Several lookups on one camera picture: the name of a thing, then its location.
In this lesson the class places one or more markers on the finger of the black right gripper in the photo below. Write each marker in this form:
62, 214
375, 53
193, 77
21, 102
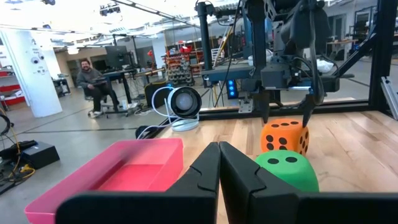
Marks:
308, 109
265, 104

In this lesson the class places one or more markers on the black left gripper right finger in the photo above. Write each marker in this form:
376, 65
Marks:
248, 199

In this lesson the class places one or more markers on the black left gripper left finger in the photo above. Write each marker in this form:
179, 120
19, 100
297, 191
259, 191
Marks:
186, 202

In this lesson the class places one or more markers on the orange foam die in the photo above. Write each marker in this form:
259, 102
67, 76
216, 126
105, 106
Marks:
281, 137

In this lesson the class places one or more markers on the green foam die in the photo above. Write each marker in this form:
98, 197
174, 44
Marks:
287, 174

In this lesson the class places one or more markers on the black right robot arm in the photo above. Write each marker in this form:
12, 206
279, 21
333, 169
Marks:
303, 28

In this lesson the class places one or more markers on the blue-lit computer tower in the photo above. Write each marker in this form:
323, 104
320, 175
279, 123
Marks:
231, 88

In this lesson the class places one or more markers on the pink plastic tray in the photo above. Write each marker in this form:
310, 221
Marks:
140, 177

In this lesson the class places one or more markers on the black cart pole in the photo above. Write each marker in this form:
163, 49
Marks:
204, 34

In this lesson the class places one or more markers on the red parts shelf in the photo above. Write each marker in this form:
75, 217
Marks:
183, 67

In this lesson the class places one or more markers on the black bag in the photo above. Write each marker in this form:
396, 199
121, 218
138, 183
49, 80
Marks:
158, 93

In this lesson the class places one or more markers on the office chair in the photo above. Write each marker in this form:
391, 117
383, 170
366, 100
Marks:
102, 107

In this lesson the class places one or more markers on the black desk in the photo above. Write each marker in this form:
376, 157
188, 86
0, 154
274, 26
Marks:
124, 76

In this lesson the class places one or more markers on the black floor box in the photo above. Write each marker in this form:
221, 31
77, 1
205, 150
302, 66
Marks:
40, 154

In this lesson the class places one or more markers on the black computer monitor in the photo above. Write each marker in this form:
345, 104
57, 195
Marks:
116, 57

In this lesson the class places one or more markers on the person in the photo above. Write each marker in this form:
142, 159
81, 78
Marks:
90, 79

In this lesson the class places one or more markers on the white camera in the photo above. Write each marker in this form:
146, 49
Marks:
183, 102

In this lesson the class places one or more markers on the black aluminium table frame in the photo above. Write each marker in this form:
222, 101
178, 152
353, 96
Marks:
381, 62

